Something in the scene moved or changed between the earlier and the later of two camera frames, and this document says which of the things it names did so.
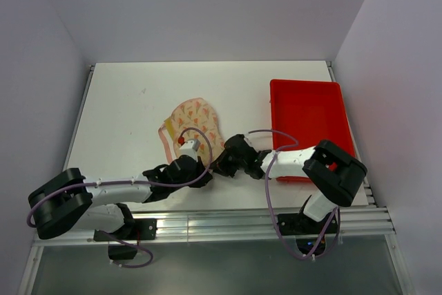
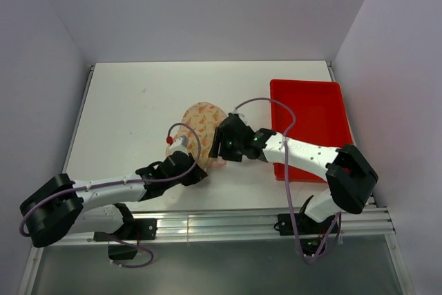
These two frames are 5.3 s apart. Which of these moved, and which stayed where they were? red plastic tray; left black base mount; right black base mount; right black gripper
Moved: right black gripper
Stayed: red plastic tray; right black base mount; left black base mount
